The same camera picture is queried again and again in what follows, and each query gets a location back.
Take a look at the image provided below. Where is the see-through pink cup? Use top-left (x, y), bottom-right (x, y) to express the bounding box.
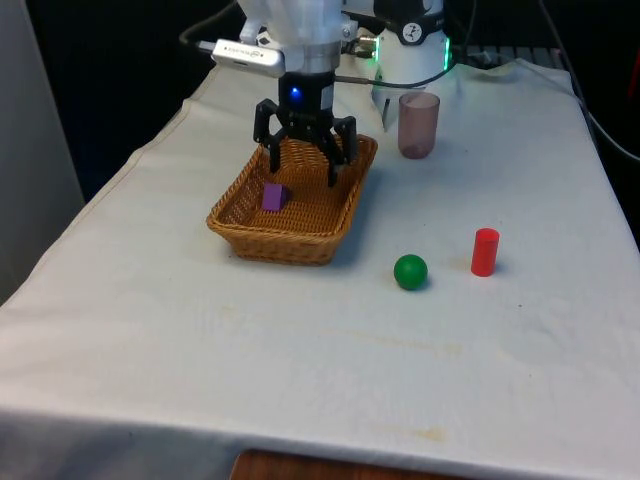
top-left (398, 92), bottom-right (442, 162)

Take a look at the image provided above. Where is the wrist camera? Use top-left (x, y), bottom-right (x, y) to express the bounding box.
top-left (209, 38), bottom-right (287, 79)

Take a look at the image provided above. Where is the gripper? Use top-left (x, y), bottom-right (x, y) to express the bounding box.
top-left (252, 69), bottom-right (360, 188)

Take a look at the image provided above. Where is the red cylinder block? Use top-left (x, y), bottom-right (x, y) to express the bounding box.
top-left (470, 227), bottom-right (502, 278)

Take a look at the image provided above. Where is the wicker basket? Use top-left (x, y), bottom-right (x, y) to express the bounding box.
top-left (206, 133), bottom-right (380, 267)

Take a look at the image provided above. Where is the black cable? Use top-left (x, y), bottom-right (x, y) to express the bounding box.
top-left (178, 0), bottom-right (242, 54)
top-left (539, 0), bottom-right (640, 162)
top-left (333, 49), bottom-right (469, 88)

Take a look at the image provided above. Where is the green ball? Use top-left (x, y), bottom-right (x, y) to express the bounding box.
top-left (393, 253), bottom-right (430, 292)

